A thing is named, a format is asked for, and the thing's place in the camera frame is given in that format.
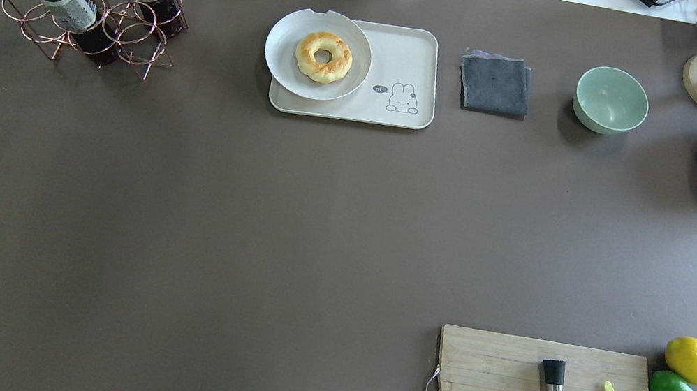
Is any middle tea bottle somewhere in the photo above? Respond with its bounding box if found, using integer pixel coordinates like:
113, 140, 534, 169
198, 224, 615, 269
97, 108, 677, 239
41, 0, 120, 65

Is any cream tray with bunny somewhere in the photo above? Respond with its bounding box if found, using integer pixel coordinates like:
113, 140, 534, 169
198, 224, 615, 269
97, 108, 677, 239
268, 20, 439, 130

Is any white round plate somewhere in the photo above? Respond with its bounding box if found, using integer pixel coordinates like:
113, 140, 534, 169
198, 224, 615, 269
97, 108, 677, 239
264, 9, 373, 101

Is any grey folded cloth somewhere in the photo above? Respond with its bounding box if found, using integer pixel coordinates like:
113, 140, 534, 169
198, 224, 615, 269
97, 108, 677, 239
460, 49, 534, 117

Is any mint green bowl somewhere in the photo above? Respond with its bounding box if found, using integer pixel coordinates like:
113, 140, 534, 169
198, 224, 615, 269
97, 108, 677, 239
571, 66, 650, 135

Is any upper whole yellow lemon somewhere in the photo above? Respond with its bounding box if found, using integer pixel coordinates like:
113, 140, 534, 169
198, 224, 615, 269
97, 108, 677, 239
664, 336, 697, 384

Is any copper wire bottle rack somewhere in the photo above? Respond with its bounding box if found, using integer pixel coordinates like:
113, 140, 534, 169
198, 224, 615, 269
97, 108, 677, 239
1, 0, 187, 81

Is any glazed ring donut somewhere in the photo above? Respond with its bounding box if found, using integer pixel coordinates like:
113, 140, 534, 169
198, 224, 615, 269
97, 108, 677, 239
295, 31, 353, 84

